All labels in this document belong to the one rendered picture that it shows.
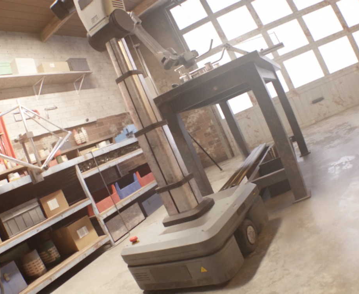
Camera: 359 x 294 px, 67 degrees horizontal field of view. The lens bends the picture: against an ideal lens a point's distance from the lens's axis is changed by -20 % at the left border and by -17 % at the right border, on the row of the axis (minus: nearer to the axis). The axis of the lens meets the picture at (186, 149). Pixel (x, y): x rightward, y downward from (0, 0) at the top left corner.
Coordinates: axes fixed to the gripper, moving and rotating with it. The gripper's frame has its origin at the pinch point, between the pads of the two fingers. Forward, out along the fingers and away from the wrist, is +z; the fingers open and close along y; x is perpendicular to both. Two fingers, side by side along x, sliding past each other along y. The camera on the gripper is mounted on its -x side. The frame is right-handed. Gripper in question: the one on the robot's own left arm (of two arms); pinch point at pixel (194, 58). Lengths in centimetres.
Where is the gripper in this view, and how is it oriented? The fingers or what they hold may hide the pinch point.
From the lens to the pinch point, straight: 202.6
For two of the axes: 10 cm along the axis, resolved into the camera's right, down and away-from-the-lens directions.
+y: -4.0, -9.1, -0.4
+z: 5.9, -2.9, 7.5
